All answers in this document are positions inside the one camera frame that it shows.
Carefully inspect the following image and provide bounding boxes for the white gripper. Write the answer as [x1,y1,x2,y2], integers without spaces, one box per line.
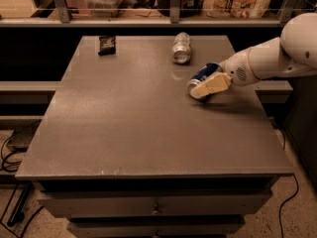
[190,48,260,99]

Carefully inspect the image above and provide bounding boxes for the blue pepsi can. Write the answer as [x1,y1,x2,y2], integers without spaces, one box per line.
[187,62,222,100]

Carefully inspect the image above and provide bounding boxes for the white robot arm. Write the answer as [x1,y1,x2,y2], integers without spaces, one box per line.
[187,13,317,99]

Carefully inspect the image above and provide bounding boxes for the silver soda can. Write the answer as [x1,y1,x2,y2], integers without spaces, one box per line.
[172,32,191,64]

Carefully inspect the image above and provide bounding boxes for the black rxbar chocolate wrapper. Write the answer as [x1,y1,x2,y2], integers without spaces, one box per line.
[98,36,116,56]

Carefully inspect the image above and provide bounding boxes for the colourful snack bag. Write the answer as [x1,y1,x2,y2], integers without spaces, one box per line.
[207,0,271,19]

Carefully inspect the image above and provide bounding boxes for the upper grey drawer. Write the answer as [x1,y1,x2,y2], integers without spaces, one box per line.
[38,189,272,218]

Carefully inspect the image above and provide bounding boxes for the grey drawer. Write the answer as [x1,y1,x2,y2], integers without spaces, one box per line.
[67,218,245,238]
[38,189,272,218]

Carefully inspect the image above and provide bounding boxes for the clear plastic container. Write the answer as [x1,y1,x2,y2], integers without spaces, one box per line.
[85,0,123,18]

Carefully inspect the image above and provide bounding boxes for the lower grey drawer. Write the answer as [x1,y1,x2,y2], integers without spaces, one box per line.
[67,218,245,238]

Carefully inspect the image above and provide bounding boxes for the grey power adapter box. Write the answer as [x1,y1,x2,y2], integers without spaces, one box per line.
[6,127,35,151]

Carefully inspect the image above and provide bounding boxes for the black cable right floor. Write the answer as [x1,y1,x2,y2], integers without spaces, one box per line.
[277,174,300,238]

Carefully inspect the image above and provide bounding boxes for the grey metal shelf rail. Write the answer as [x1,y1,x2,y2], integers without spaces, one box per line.
[0,0,317,29]

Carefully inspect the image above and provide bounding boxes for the black cables left floor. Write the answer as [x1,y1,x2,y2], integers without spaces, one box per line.
[0,121,45,238]

